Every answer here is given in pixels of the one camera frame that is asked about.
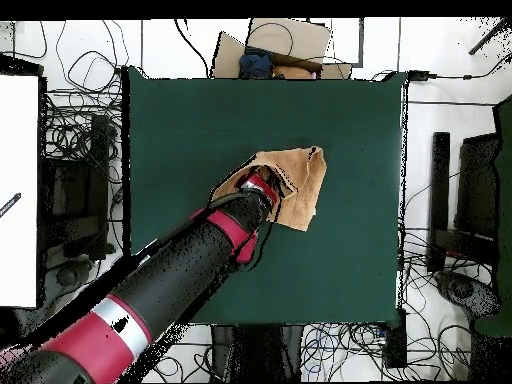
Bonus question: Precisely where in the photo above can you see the looped black cable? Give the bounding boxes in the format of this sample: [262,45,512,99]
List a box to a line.
[55,19,131,93]

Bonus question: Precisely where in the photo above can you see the white board with black frame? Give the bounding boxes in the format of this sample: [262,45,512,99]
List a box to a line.
[0,53,47,309]

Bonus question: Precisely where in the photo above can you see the black equipment stand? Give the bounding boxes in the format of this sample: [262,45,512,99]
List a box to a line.
[41,113,117,261]

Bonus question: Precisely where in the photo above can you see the black power strip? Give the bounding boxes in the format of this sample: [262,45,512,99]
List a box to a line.
[384,307,408,369]

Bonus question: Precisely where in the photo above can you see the brown cardboard box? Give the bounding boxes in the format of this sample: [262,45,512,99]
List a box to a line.
[211,17,353,80]

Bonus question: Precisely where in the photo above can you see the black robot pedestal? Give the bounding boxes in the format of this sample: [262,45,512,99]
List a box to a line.
[210,324,304,381]

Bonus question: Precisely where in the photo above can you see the black tripod leg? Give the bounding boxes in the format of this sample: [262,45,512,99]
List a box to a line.
[468,17,512,56]

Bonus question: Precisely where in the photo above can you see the green chair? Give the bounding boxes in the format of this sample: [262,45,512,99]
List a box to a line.
[473,95,512,337]

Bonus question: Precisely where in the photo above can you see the black marker pen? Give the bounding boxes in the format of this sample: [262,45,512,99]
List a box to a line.
[0,192,22,219]

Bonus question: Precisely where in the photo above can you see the black upright bar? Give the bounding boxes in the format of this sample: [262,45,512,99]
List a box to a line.
[427,131,452,273]

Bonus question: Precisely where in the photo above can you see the black cable over cardboard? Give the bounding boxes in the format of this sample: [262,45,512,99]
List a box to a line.
[245,21,295,55]

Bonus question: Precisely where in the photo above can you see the dark blue garment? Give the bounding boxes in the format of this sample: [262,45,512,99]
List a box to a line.
[238,46,275,80]

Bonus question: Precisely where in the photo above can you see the dark green table cloth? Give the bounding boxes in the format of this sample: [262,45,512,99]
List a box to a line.
[121,65,409,328]

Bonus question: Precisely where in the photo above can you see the black cable tangle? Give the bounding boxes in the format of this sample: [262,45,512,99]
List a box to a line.
[41,89,123,161]

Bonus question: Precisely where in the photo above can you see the orange garment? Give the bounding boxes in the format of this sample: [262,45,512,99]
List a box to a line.
[272,64,315,80]

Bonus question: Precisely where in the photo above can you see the black monitor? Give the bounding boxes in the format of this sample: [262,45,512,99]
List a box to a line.
[455,133,501,241]

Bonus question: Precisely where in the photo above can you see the tan terry towel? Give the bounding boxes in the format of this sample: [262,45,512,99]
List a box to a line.
[209,145,328,232]

